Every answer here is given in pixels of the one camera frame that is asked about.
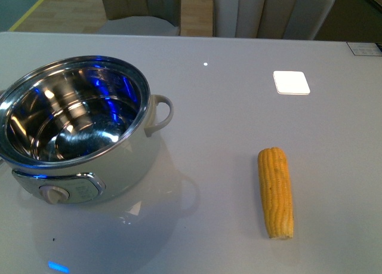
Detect table label sticker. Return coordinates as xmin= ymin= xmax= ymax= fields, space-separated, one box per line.
xmin=347 ymin=42 xmax=382 ymax=57

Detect yellow corn cob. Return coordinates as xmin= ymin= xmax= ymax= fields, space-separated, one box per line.
xmin=257 ymin=147 xmax=294 ymax=240

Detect beige chair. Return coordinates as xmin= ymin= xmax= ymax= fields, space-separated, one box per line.
xmin=212 ymin=0 xmax=335 ymax=40
xmin=97 ymin=0 xmax=181 ymax=36

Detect beige chair right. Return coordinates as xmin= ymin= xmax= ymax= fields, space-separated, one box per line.
xmin=212 ymin=0 xmax=335 ymax=40

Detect white electric cooking pot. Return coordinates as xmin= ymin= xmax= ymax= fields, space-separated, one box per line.
xmin=1 ymin=56 xmax=173 ymax=204

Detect beige chair left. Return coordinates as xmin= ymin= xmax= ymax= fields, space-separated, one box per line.
xmin=97 ymin=0 xmax=181 ymax=36

